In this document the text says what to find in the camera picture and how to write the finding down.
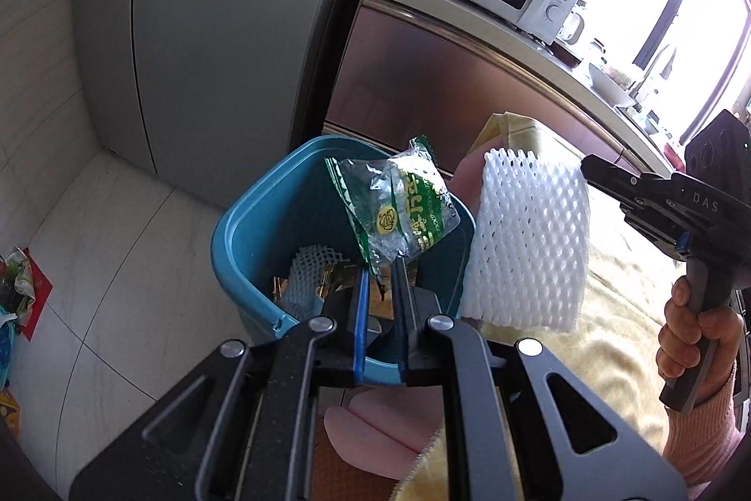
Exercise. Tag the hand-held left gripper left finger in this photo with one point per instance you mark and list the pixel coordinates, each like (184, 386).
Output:
(361, 328)

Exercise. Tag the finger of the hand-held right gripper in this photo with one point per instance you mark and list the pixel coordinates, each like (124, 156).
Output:
(610, 175)
(657, 231)

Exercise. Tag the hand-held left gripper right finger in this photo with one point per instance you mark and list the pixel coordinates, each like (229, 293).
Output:
(401, 325)

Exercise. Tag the white foam fruit net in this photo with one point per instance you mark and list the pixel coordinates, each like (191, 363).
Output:
(528, 243)
(311, 275)

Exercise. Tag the green clear plastic bag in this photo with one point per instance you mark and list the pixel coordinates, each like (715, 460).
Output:
(399, 207)

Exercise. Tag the blue plastic trash bin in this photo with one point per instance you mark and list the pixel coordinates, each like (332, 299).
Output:
(258, 243)

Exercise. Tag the person's right forearm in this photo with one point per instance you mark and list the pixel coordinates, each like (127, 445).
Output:
(701, 436)

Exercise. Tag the person's right hand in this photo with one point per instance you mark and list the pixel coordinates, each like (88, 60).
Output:
(698, 342)

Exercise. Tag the gold snack wrapper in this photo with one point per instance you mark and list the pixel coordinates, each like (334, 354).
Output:
(334, 282)

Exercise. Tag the yellow fleece blanket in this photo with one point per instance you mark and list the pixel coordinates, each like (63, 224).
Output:
(622, 313)

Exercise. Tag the white bowl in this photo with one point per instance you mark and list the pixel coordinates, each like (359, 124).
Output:
(610, 84)

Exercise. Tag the metal faucet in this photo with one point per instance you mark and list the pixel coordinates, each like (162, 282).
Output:
(651, 72)

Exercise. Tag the dark bowl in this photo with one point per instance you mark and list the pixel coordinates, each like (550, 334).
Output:
(568, 54)

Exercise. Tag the glass kettle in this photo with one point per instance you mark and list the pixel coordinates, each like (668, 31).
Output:
(572, 22)

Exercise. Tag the glossy brown cabinet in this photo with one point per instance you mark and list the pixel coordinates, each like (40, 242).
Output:
(422, 78)

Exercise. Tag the red paper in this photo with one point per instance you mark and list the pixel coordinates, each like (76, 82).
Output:
(36, 289)

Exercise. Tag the grey refrigerator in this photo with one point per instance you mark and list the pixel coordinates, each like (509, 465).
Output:
(223, 25)

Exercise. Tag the colourful plastic bag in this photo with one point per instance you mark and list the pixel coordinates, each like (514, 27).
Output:
(14, 278)

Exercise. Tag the window frame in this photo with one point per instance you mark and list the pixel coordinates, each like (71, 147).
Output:
(698, 8)

